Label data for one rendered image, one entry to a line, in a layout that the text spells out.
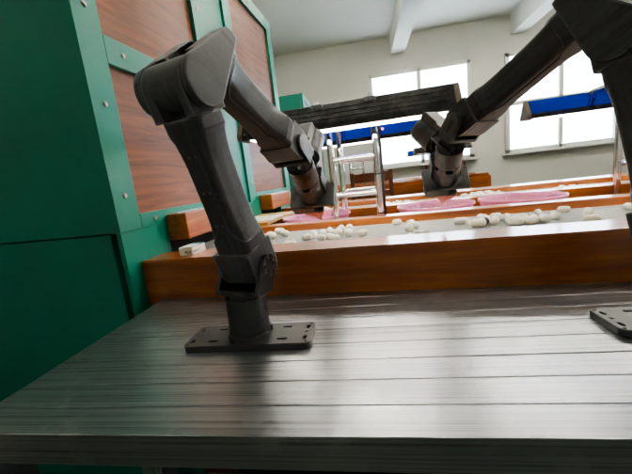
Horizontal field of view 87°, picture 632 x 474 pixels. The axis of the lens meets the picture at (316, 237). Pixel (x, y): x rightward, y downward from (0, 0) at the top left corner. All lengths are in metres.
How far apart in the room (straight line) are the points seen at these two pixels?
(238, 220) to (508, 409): 0.38
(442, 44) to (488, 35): 0.69
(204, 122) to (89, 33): 0.53
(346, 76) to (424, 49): 1.29
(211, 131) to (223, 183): 0.07
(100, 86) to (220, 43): 0.46
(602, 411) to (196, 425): 0.40
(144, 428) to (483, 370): 0.38
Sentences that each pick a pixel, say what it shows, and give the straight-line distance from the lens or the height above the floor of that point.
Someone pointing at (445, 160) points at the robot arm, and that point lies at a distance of 0.77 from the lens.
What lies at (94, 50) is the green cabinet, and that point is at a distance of 0.93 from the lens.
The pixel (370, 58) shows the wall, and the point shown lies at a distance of 6.26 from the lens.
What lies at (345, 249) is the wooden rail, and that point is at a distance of 0.68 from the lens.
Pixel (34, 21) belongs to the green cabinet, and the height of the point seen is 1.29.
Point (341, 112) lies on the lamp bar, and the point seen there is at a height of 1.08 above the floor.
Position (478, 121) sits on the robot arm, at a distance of 0.72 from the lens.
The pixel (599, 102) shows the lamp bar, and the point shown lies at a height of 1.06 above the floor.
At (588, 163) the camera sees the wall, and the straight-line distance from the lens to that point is 6.96.
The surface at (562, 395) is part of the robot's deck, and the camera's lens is 0.45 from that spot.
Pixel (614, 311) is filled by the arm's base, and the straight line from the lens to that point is 0.64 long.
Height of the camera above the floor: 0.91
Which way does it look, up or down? 10 degrees down
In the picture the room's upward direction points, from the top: 7 degrees counter-clockwise
